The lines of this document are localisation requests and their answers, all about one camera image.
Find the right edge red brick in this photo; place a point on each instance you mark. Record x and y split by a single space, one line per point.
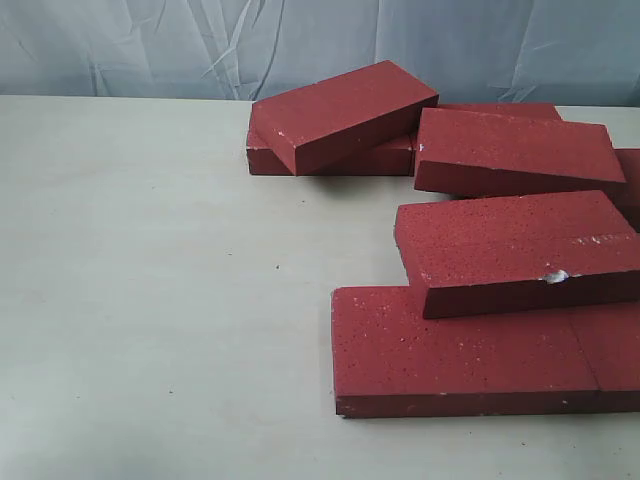
628 200

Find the chipped red brick white spot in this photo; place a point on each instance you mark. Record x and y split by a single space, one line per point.
517 253

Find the grey fabric backdrop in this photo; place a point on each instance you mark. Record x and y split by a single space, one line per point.
565 52

